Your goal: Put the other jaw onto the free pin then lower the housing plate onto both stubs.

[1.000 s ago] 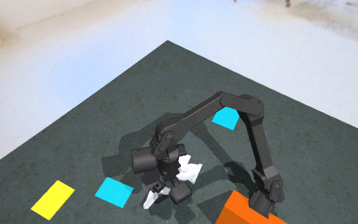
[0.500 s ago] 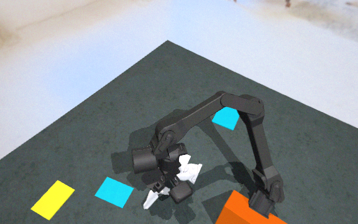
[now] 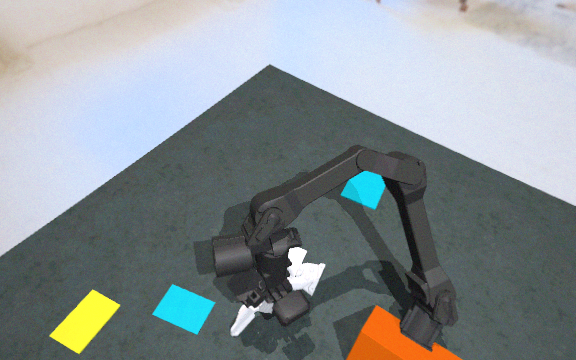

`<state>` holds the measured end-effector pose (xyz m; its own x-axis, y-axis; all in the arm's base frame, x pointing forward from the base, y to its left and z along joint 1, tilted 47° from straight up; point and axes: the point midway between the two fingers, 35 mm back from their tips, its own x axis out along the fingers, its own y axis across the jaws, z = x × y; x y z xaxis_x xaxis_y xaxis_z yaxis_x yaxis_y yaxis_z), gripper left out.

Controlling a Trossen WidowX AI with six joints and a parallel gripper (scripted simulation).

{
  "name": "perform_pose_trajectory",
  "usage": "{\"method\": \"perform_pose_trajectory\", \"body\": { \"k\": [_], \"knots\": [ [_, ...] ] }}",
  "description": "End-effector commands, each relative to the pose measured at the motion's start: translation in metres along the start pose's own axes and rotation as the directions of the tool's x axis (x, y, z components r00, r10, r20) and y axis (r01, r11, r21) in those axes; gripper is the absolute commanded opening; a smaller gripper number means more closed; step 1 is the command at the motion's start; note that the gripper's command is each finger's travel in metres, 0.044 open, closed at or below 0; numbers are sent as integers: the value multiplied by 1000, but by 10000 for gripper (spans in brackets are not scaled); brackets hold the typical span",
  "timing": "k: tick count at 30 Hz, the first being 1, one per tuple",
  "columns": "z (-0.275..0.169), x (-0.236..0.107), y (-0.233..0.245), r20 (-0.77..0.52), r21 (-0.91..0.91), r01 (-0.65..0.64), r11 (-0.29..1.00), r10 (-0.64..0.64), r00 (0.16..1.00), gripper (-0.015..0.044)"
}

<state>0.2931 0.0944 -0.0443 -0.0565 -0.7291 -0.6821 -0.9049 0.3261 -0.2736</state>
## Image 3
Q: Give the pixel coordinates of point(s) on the cyan flat square plate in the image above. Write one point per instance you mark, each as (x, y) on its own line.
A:
(365, 188)

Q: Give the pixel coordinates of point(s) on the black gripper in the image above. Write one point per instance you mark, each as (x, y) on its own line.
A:
(290, 307)

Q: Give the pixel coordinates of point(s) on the yellow flat plate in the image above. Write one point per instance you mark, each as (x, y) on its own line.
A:
(86, 320)

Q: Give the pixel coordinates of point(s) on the cyan flat rectangular patch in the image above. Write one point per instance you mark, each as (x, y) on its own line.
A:
(184, 309)

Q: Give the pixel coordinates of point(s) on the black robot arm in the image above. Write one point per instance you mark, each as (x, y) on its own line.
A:
(272, 210)

